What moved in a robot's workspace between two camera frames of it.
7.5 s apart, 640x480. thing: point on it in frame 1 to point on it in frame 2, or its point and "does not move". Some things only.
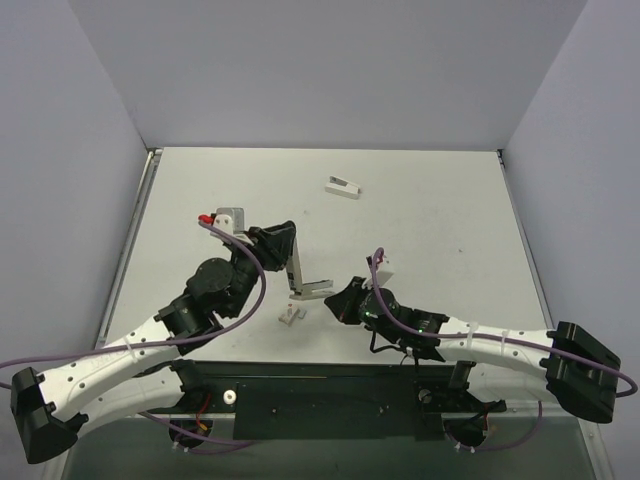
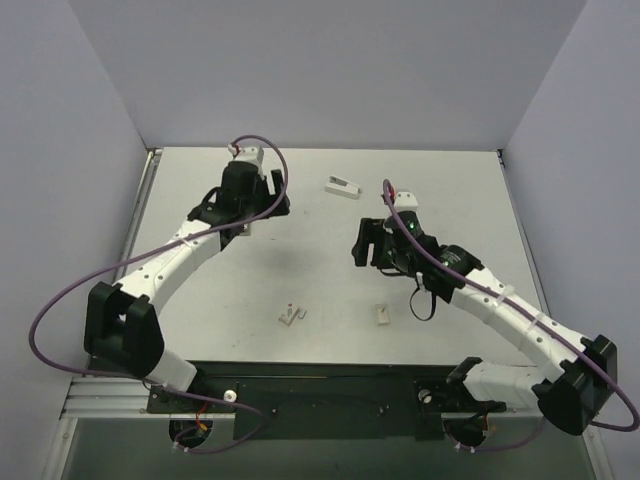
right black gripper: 351,298 to 370,240
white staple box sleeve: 342,187 does not move
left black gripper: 270,245 to 273,195
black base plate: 333,400 does not move
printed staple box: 292,312 does not move
